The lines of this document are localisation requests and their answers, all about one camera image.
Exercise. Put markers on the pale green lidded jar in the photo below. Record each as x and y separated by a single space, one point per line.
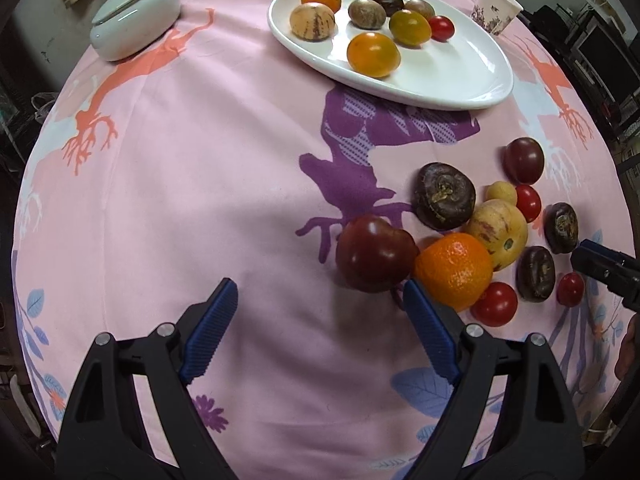
135 20

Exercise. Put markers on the red cherry tomato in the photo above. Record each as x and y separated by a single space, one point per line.
442 28
494 305
570 289
530 204

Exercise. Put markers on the tan striped pepino melon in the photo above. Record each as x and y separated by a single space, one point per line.
312 21

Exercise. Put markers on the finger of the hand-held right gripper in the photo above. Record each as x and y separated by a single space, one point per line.
597 248
605 277

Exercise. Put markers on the white oval plate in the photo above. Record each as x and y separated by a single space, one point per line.
450 75

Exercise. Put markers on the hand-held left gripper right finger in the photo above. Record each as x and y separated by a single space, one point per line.
430 330

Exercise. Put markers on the green-yellow tomato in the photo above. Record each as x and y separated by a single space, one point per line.
410 27

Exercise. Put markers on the brown round fruit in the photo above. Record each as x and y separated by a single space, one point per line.
421 6

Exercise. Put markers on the green-brown passion fruit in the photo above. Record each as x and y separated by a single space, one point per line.
366 13

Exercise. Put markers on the dark water chestnut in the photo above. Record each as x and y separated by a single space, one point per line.
387 3
561 227
536 273
445 195

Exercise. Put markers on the orange-yellow tomato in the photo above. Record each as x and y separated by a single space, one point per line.
374 54

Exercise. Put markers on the yellow pepino melon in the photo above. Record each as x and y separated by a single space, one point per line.
500 234

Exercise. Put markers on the small yellow fruit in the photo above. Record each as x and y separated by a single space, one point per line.
501 192

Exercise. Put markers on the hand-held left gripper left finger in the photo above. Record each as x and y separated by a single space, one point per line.
210 330

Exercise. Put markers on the dark red plum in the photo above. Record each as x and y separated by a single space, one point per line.
523 160

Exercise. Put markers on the printed paper cup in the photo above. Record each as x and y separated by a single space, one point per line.
495 10

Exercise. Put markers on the clear plastic bag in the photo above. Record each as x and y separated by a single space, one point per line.
45 105

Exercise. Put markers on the dark computer monitor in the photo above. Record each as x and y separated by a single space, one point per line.
597 50

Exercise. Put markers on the dark red tomato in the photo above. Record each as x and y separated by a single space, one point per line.
376 254

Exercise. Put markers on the person's right hand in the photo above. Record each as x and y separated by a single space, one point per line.
627 352

